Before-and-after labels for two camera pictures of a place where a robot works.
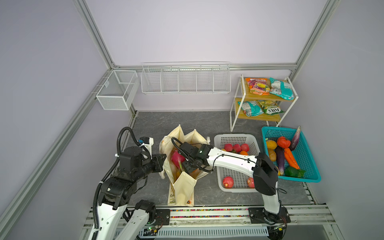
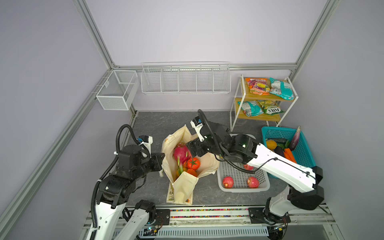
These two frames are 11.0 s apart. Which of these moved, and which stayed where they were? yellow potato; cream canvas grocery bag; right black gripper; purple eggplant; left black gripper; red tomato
Moved: right black gripper; red tomato
Stayed: yellow potato; left black gripper; purple eggplant; cream canvas grocery bag
